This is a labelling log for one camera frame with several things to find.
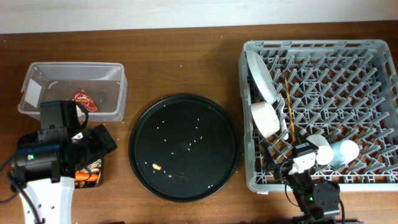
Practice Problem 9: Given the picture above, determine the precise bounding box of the white plastic fork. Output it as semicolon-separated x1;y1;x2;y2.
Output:
277;93;287;133

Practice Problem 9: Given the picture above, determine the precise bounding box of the white bowl with food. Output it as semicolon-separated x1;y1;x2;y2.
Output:
250;101;280;138

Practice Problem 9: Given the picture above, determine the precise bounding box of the blue plastic cup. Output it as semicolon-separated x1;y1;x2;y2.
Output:
330;140;359;167

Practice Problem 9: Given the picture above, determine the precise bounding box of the orange carrot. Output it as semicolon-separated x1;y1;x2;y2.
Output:
75;172;99;182

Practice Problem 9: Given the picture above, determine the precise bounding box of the white plastic cup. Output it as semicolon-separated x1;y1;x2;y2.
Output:
307;134;334;166

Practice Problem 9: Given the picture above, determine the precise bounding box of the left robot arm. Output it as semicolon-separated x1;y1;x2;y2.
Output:
8;100;117;223

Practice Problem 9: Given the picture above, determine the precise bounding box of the round black serving tray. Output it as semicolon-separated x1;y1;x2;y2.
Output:
129;95;240;202

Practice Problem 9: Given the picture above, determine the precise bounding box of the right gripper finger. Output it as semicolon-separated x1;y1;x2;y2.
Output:
295;131;308;145
260;142;275;171

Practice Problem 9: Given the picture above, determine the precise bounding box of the black rectangular tray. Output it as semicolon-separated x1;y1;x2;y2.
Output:
11;133;105;189

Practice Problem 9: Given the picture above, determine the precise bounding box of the wooden chopstick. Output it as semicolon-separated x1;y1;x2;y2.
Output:
284;75;296;142

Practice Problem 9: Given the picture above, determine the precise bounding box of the grey round plate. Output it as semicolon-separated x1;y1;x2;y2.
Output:
246;51;277;105

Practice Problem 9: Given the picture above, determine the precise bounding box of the grey dishwasher rack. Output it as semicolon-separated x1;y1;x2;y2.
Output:
238;40;397;194

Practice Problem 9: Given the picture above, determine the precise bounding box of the clear plastic bin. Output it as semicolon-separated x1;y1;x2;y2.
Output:
18;62;127;123

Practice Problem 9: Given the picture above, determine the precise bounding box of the peanut shell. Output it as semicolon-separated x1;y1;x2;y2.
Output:
152;164;162;170

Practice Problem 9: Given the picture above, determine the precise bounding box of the red snack wrapper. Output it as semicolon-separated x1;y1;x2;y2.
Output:
72;90;98;113

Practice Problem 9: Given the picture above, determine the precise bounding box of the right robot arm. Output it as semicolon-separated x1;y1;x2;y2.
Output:
260;134;346;223

